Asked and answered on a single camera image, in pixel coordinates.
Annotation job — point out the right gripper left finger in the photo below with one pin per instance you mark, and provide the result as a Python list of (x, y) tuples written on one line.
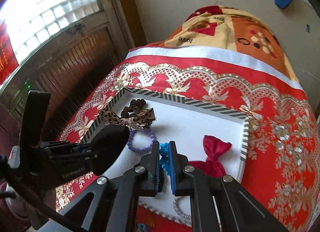
[(150, 173)]

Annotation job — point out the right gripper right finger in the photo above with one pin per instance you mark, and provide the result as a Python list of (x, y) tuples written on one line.
[(182, 175)]

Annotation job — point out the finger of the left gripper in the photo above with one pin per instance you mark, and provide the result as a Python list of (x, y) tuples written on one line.
[(63, 147), (49, 170)]

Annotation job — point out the black velvet cushion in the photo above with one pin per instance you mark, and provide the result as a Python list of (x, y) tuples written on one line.
[(107, 146)]

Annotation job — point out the red satin bow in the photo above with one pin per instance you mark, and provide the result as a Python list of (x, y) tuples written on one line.
[(214, 148)]

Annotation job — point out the striped white tray box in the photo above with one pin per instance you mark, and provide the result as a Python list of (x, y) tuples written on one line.
[(186, 122)]

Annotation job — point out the leopard print bow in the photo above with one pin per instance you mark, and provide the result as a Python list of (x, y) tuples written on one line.
[(140, 121)]

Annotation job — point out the brown scrunchie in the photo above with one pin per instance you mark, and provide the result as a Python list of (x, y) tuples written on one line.
[(135, 106)]

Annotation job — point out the wooden slatted headboard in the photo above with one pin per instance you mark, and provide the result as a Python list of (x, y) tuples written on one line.
[(69, 65)]

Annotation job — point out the red gold embroidered bedspread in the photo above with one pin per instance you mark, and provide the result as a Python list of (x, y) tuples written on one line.
[(282, 163)]

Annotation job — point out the window with grille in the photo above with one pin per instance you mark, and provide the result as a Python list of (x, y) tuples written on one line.
[(30, 23)]

